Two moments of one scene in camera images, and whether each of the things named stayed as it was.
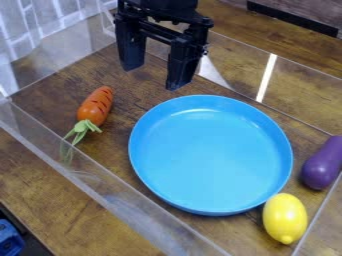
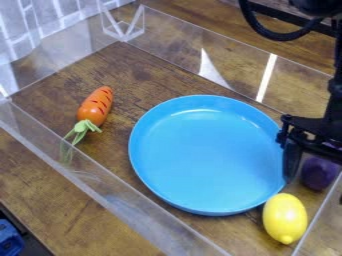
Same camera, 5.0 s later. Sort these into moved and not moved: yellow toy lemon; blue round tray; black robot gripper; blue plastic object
Moved: black robot gripper
Not moved: yellow toy lemon; blue plastic object; blue round tray
